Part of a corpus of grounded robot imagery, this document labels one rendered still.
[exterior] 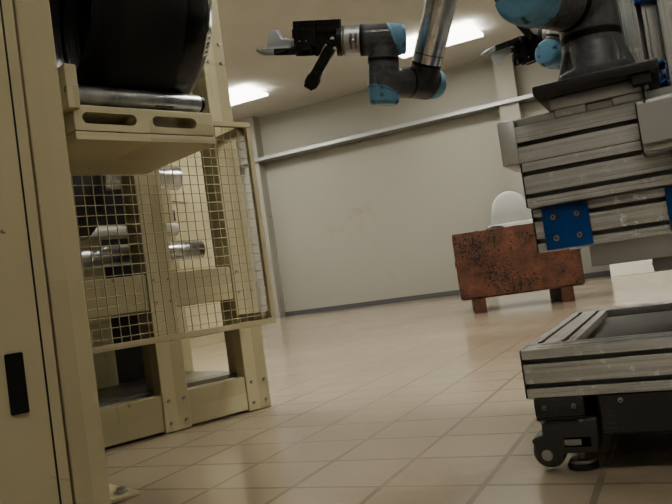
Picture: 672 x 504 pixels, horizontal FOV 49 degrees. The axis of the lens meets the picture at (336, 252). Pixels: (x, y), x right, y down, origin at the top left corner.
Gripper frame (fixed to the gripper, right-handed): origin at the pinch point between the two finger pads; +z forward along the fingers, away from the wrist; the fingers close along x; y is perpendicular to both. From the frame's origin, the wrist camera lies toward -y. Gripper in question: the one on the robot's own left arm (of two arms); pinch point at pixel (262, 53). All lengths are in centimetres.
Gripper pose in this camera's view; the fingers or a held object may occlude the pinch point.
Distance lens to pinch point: 188.4
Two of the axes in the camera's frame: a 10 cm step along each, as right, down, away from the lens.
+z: -9.9, 0.1, 1.1
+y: -0.5, -9.5, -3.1
